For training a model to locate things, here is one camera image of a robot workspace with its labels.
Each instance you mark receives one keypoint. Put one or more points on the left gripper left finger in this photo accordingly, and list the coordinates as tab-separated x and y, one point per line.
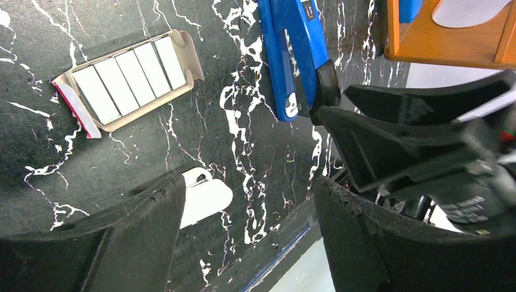
126	247

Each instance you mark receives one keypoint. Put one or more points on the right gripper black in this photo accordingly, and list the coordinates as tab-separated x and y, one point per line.
464	163

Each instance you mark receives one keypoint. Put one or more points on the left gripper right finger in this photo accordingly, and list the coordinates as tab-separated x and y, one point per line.
371	248

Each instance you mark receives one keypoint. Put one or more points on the silver staple strip tray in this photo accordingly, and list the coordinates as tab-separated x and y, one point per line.
109	92

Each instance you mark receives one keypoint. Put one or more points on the blue object on shelf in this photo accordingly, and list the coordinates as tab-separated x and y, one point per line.
408	10

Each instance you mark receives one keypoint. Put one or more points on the orange wooden shelf rack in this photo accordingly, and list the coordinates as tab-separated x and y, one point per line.
490	45

